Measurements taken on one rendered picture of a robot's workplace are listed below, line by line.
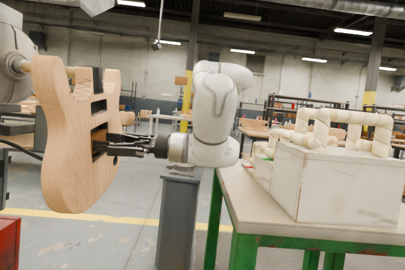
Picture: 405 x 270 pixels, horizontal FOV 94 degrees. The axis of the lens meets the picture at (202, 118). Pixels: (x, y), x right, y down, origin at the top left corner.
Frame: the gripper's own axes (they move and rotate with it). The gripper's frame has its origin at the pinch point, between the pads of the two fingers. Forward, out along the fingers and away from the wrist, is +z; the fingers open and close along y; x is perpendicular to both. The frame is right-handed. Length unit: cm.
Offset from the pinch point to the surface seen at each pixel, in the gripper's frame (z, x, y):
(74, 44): 714, 127, 1142
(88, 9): 2.1, 35.5, -1.3
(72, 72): 12.1, 19.3, 6.8
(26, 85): 30.8, 13.0, 12.0
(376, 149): -74, 8, -11
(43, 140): 35.5, -11.2, 22.5
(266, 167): -53, -6, 3
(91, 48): 612, 114, 1139
